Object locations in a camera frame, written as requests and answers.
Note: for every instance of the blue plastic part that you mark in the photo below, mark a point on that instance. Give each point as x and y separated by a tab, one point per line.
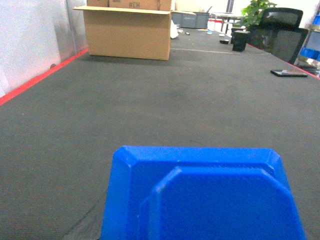
199	193

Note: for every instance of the large cardboard box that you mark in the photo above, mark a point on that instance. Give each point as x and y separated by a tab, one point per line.
138	29

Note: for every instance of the grey plastic crate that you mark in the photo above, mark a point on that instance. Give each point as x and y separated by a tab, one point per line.
198	20

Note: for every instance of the black device on table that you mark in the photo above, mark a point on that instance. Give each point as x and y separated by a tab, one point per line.
239	37

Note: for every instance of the black smartphone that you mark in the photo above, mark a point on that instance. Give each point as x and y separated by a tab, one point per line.
285	73

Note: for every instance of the green potted plant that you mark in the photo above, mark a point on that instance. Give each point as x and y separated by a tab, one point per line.
252	13

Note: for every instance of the black office chair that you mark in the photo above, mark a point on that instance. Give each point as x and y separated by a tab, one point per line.
278	33

